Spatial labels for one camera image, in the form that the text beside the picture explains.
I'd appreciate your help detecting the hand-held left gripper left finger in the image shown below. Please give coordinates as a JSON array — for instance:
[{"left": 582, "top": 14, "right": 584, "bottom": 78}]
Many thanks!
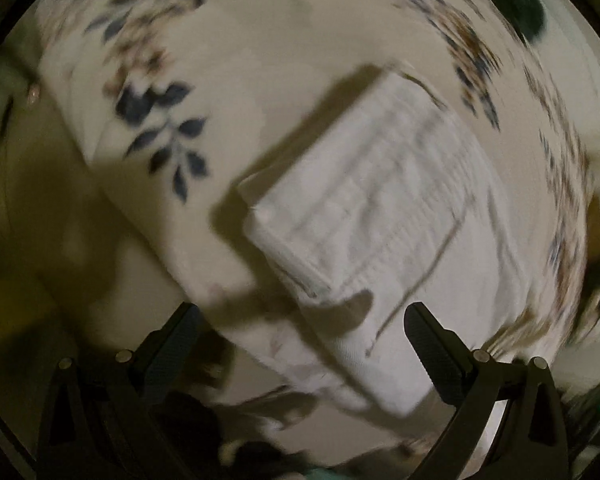
[{"left": 36, "top": 302, "right": 204, "bottom": 480}]

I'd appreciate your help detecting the white towel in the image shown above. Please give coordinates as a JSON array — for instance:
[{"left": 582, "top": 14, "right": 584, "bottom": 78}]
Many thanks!
[{"left": 237, "top": 71, "right": 527, "bottom": 417}]

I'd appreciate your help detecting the floral printed bed sheet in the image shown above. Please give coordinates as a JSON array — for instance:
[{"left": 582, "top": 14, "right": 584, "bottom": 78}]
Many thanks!
[{"left": 30, "top": 0, "right": 600, "bottom": 411}]

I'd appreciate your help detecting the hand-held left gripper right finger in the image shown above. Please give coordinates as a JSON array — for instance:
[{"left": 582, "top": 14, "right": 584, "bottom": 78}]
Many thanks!
[{"left": 403, "top": 302, "right": 572, "bottom": 480}]

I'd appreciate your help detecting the dark green cloth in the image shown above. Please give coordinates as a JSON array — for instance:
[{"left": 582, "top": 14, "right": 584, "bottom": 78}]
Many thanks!
[{"left": 485, "top": 0, "right": 548, "bottom": 43}]

